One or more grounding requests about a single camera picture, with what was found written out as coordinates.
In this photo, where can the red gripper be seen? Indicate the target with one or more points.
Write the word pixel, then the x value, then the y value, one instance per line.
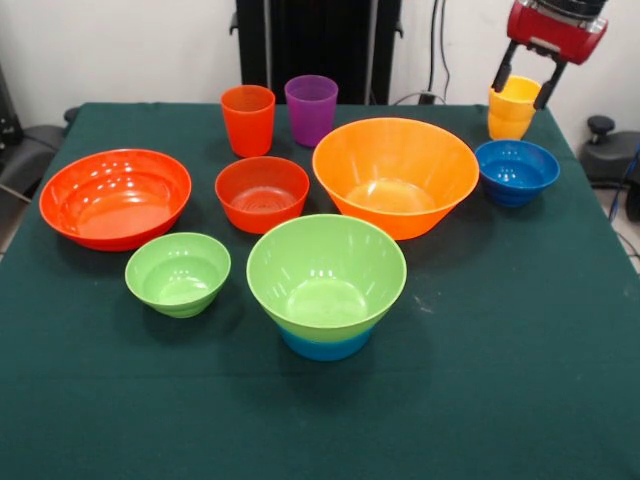
pixel 555 32

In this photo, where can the yellow plastic cup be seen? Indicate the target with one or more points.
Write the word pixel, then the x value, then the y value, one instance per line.
pixel 507 129
pixel 517 100

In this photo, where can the red plastic cup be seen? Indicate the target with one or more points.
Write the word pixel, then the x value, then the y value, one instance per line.
pixel 248 125

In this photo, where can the large green plastic bowl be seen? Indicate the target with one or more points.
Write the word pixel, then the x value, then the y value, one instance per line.
pixel 325 280

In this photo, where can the light blue plastic bowl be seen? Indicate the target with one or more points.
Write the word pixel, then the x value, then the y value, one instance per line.
pixel 325 347

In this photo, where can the dark blue plastic bowl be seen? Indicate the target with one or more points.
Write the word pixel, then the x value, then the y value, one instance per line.
pixel 517 172

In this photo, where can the black chair base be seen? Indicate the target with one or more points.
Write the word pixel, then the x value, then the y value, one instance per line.
pixel 607 155

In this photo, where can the large orange plastic bowl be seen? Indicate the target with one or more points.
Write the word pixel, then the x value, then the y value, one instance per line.
pixel 395 170

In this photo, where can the purple plastic cup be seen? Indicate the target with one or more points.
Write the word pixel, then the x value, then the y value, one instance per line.
pixel 310 120

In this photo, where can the small red plastic bowl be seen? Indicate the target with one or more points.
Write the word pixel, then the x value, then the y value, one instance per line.
pixel 262 200

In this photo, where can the dark green table cloth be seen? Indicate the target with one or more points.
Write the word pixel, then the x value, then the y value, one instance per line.
pixel 350 400

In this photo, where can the small green plastic bowl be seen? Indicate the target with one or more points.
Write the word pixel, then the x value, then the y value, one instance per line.
pixel 177 277

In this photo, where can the large red plastic bowl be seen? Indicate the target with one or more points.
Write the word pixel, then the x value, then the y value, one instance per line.
pixel 115 205

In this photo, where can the black equipment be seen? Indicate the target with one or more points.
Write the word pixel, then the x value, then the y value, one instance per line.
pixel 7 115

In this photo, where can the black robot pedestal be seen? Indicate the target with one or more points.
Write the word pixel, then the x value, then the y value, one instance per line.
pixel 310 40

